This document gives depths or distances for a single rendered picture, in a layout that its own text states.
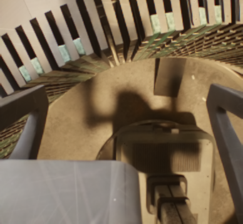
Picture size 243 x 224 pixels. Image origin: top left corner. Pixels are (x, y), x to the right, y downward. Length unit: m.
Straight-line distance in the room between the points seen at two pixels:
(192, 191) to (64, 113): 0.88
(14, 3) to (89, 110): 1.09
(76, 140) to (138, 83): 0.55
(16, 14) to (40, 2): 0.04
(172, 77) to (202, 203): 0.72
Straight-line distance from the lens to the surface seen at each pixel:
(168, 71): 1.30
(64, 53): 0.32
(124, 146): 1.12
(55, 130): 1.47
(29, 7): 0.35
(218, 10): 0.35
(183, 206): 1.05
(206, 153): 1.22
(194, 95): 1.44
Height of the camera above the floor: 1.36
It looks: 84 degrees down
